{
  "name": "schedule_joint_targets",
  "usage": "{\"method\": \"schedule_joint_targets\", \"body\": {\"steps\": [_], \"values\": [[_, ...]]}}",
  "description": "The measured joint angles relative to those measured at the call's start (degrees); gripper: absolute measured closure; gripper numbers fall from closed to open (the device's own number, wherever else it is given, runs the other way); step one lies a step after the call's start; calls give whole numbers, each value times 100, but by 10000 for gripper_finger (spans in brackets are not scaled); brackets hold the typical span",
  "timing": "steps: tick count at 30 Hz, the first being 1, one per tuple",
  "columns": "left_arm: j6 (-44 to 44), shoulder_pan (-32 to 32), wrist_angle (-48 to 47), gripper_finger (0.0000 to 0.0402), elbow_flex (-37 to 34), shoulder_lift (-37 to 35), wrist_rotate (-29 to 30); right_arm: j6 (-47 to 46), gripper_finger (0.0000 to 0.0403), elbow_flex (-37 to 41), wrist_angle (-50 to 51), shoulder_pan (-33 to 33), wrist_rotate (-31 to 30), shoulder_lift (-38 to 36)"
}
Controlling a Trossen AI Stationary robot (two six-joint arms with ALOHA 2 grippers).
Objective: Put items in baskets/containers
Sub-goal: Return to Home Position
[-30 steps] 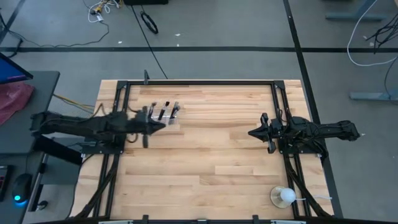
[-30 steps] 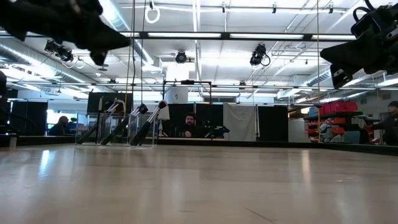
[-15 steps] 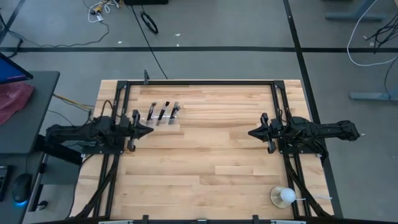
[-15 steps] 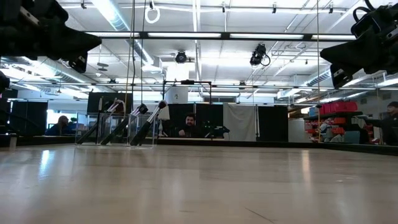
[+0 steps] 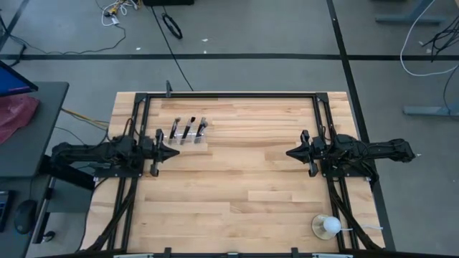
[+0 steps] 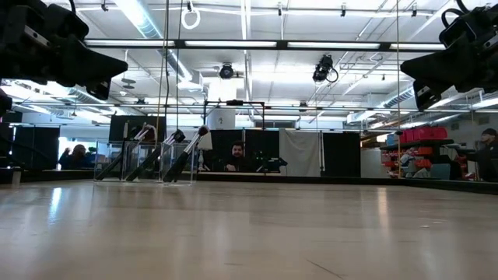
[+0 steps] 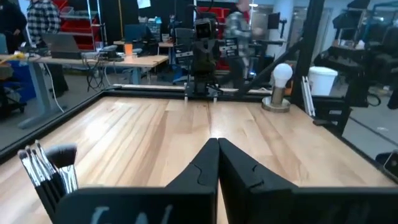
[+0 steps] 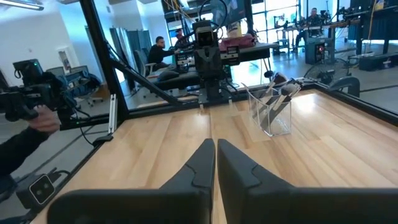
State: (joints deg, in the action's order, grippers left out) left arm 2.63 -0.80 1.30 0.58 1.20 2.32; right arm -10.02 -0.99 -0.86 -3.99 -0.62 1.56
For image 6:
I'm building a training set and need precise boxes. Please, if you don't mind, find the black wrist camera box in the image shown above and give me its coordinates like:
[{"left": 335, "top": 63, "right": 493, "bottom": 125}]
[
  {"left": 37, "top": 3, "right": 90, "bottom": 40},
  {"left": 438, "top": 17, "right": 479, "bottom": 48}
]

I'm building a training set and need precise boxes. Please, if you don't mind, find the black hanging cord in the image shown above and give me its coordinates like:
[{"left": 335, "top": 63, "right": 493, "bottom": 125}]
[{"left": 166, "top": 0, "right": 173, "bottom": 133}]

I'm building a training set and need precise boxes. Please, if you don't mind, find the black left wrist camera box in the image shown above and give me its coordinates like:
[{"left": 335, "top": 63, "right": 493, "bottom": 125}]
[{"left": 37, "top": 3, "right": 90, "bottom": 40}]

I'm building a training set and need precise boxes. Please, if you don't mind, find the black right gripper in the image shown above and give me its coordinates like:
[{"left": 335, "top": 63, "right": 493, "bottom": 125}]
[{"left": 400, "top": 0, "right": 498, "bottom": 111}]

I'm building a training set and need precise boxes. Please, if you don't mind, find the white box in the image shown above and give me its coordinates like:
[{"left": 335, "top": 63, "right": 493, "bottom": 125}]
[{"left": 206, "top": 108, "right": 237, "bottom": 131}]

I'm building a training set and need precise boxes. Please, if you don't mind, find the person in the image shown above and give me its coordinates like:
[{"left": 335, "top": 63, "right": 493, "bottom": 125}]
[
  {"left": 223, "top": 140, "right": 253, "bottom": 173},
  {"left": 465, "top": 128, "right": 498, "bottom": 183},
  {"left": 58, "top": 143, "right": 96, "bottom": 171}
]

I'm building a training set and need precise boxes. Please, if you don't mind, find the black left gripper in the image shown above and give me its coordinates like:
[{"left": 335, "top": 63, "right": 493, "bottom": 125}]
[{"left": 0, "top": 0, "right": 128, "bottom": 101}]

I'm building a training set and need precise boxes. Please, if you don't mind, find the white cable ring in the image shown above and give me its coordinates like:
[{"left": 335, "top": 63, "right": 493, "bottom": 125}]
[{"left": 181, "top": 0, "right": 202, "bottom": 30}]

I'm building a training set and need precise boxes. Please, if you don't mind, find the bin rack with coloured bins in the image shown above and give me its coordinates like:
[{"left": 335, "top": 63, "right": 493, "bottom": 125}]
[{"left": 380, "top": 125, "right": 472, "bottom": 180}]

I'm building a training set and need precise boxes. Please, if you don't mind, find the round black overhead camera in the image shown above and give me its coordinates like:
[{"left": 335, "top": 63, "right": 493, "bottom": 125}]
[{"left": 219, "top": 63, "right": 235, "bottom": 81}]

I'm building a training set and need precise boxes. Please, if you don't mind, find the clear acrylic brush organizer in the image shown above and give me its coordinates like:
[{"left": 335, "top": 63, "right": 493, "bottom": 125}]
[{"left": 93, "top": 139, "right": 197, "bottom": 184}]

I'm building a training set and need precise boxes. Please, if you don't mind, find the black wall screen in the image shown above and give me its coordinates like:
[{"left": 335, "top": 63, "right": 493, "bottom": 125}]
[{"left": 108, "top": 114, "right": 167, "bottom": 143}]

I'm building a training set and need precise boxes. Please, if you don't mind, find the black device on stand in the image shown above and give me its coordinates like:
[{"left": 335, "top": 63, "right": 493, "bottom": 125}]
[{"left": 255, "top": 156, "right": 289, "bottom": 174}]

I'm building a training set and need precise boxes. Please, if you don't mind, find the black background rig frame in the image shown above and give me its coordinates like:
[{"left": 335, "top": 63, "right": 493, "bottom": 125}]
[{"left": 202, "top": 100, "right": 266, "bottom": 131}]

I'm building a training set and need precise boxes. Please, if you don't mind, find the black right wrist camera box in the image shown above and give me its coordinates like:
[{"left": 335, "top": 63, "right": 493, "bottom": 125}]
[{"left": 438, "top": 17, "right": 479, "bottom": 48}]

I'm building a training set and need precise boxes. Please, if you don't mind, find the black overhead bar with lights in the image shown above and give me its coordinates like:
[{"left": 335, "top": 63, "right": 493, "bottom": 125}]
[{"left": 77, "top": 37, "right": 448, "bottom": 51}]

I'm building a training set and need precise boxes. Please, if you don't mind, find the thin hanging cord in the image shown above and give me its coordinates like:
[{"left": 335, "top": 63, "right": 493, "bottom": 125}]
[{"left": 395, "top": 0, "right": 404, "bottom": 177}]

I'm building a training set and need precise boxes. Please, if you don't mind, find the white hanging cloth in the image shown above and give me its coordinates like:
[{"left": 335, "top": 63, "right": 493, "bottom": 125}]
[{"left": 279, "top": 128, "right": 322, "bottom": 178}]

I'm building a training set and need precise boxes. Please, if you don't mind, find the black aluminium table frame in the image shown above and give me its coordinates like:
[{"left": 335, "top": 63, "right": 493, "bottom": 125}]
[{"left": 0, "top": 166, "right": 498, "bottom": 195}]

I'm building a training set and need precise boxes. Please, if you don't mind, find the black ceiling camera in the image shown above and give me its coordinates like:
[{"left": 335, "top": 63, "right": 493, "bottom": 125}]
[{"left": 312, "top": 54, "right": 339, "bottom": 85}]

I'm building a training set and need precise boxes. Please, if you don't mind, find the black partition panel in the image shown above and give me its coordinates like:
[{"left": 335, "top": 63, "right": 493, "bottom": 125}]
[
  {"left": 209, "top": 129, "right": 280, "bottom": 174},
  {"left": 11, "top": 124, "right": 61, "bottom": 172},
  {"left": 321, "top": 131, "right": 362, "bottom": 178}
]

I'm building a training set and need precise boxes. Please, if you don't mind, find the white trapezoid shade lamp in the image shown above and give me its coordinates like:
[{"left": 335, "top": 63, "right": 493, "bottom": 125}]
[{"left": 196, "top": 131, "right": 214, "bottom": 173}]

